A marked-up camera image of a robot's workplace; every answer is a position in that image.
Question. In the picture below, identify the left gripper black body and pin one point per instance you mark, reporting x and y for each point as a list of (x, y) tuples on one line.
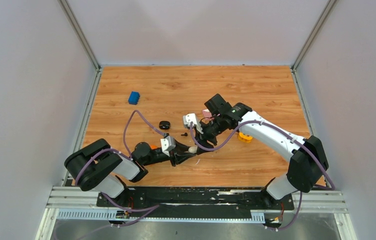
[(172, 156)]

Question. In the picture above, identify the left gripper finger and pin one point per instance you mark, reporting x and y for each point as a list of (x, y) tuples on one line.
[(180, 158), (181, 148)]

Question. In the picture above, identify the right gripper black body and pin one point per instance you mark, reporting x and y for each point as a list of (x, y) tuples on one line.
[(212, 129)]

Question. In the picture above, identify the white earbud charging case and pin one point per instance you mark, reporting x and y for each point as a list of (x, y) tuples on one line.
[(193, 149)]

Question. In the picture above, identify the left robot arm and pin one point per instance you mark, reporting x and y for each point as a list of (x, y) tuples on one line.
[(100, 167)]

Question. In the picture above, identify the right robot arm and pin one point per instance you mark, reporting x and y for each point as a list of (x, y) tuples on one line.
[(307, 161)]

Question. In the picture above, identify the red pink small box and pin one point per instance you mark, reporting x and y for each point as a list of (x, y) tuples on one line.
[(206, 114)]

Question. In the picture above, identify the blue toy block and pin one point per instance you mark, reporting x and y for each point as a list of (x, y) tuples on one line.
[(134, 98)]

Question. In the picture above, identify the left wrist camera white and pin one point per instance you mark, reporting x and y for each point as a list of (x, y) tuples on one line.
[(167, 144)]

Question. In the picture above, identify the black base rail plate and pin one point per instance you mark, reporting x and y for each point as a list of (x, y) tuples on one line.
[(201, 202)]

